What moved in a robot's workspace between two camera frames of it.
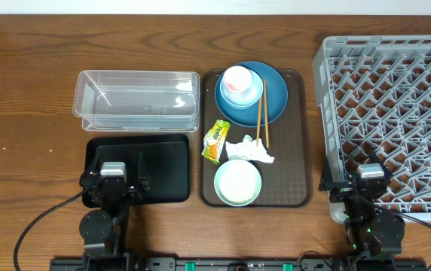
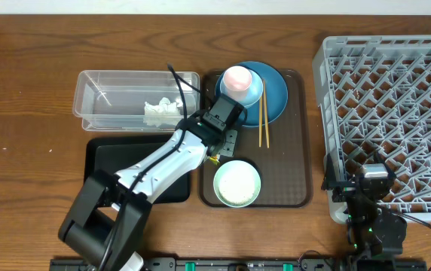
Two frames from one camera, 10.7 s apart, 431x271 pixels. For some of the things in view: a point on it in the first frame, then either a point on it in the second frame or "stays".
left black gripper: (142, 185) → (230, 140)
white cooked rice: (238, 182) stays
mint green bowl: (237, 183) stays
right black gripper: (343, 187) stays
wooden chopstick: (266, 114) stays
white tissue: (249, 150) → (163, 113)
